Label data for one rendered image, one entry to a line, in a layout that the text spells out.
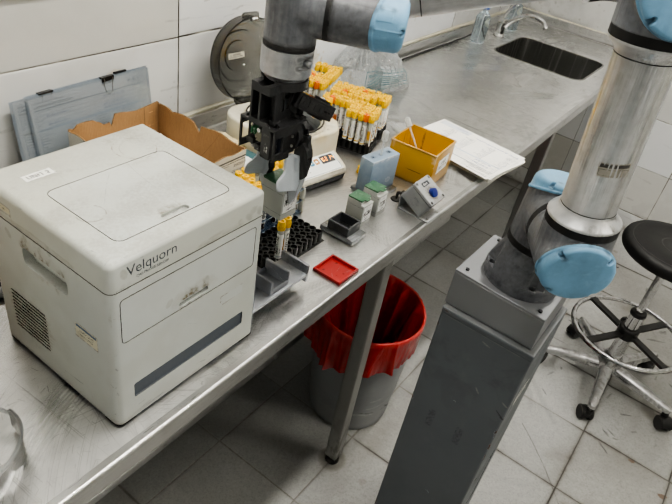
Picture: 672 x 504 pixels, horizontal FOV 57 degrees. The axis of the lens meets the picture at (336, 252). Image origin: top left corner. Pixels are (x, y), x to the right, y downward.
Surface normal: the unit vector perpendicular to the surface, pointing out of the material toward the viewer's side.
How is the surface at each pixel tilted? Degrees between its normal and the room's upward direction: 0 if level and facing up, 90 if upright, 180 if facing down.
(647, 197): 90
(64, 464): 0
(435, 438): 90
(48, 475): 0
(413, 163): 90
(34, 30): 90
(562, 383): 0
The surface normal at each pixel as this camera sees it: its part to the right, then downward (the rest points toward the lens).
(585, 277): -0.11, 0.68
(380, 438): 0.16, -0.80
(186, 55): 0.80, 0.45
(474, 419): -0.59, 0.40
